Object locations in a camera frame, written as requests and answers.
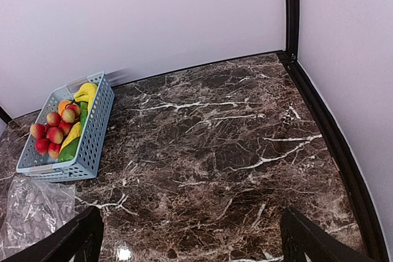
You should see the red lychee bunch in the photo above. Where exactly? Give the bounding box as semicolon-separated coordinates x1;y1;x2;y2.
30;102;80;161

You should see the light blue plastic basket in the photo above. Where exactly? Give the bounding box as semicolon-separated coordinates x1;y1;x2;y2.
16;72;115;182

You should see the black frame post left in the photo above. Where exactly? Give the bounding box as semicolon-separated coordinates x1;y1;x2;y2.
0;106;12;124

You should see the green cucumber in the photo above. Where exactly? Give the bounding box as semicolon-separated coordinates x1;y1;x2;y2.
80;101;88;129

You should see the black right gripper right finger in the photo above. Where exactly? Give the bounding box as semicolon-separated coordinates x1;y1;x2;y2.
280;207;372;262

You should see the green bell pepper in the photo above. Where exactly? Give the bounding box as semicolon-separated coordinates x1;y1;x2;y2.
58;137;79;162

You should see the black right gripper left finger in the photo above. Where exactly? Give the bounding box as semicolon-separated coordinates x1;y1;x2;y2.
5;206;104;261

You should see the clear zip top bag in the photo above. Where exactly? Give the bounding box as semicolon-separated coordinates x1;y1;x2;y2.
1;177;76;260

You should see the yellow corn cob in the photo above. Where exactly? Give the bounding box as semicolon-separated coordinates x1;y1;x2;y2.
60;121;82;151

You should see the black right table rail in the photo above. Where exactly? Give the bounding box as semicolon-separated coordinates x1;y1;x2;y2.
276;50;392;261

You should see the black frame post right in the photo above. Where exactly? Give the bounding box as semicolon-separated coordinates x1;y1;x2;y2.
286;0;300;61

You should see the orange mango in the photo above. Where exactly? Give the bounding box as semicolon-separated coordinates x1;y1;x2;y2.
58;100;72;115

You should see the yellow banana bunch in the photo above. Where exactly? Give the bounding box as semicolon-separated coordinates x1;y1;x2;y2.
74;83;98;113

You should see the black frame post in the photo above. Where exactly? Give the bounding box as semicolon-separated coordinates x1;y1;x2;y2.
0;106;12;124
286;0;300;61

